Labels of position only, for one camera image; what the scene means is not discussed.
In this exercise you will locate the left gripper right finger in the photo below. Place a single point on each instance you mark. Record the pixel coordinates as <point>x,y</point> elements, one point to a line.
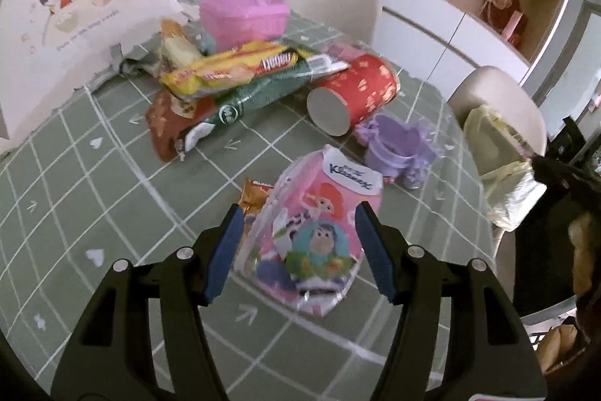
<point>368,228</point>

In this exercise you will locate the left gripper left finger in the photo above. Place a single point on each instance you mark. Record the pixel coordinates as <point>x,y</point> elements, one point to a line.
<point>222,245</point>

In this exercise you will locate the pink Kleenex tissue pack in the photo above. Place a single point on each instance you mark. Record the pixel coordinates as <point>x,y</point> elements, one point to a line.
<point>302,248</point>

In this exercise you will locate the red paper cup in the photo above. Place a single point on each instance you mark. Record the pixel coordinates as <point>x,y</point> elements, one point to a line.
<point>347,98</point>

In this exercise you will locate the yellowish trash bag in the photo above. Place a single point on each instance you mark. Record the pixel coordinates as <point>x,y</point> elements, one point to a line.
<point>504,163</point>

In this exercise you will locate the purple plastic carriage toy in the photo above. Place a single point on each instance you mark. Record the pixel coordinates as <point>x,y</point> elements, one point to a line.
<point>397,150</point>

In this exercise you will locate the red brown snack bag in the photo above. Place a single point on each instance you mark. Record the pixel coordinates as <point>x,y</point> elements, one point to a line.
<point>170,119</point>

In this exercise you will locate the yellow snack wrapper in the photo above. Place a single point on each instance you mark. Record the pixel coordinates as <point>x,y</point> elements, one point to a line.
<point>227,70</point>

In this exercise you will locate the green white snack bag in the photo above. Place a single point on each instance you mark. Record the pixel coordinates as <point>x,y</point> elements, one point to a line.
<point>287,72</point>

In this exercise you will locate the beige noodle snack bag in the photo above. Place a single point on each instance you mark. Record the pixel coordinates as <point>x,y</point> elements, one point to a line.
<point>176,50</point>

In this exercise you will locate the beige chair near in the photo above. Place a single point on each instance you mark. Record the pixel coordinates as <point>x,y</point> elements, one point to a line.
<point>492,87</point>

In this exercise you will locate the pink plastic box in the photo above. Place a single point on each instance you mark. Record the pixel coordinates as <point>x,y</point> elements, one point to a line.
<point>232,23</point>

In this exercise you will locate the white cartoon food cover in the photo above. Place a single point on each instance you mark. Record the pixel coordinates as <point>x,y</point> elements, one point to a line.
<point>50,48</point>

